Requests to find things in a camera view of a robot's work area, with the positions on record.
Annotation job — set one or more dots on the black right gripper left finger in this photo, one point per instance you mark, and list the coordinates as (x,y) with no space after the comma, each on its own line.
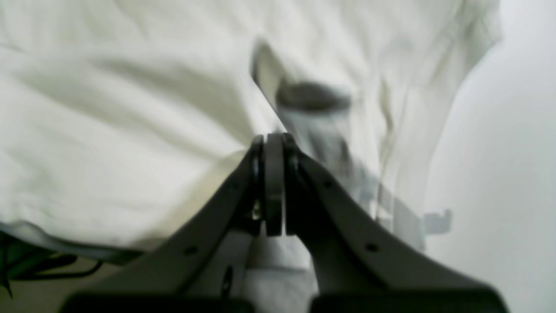
(201,268)

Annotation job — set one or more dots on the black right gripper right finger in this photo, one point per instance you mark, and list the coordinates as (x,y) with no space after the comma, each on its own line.
(360,267)

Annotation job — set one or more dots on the light grey T-shirt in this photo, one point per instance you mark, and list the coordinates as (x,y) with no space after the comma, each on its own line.
(120,119)

